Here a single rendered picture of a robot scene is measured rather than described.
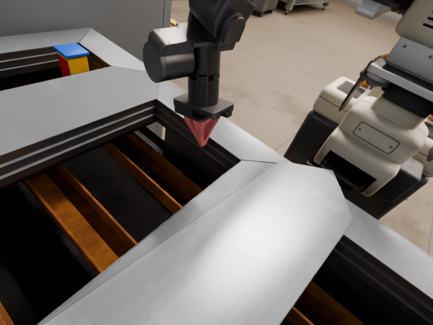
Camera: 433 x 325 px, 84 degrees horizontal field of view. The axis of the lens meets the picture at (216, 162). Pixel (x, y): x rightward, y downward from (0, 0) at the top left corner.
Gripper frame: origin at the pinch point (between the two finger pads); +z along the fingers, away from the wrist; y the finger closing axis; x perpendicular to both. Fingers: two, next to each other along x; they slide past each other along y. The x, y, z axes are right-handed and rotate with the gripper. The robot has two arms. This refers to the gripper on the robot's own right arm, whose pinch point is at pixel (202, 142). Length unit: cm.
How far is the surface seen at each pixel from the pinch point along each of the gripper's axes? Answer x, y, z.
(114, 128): -9.3, -17.7, -0.5
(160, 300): -26.0, 15.3, 4.6
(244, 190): -3.4, 13.1, 3.6
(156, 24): 43, -62, -13
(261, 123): 151, -57, 73
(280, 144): 140, -32, 79
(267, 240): -8.8, 21.2, 5.7
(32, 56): -9, -50, -10
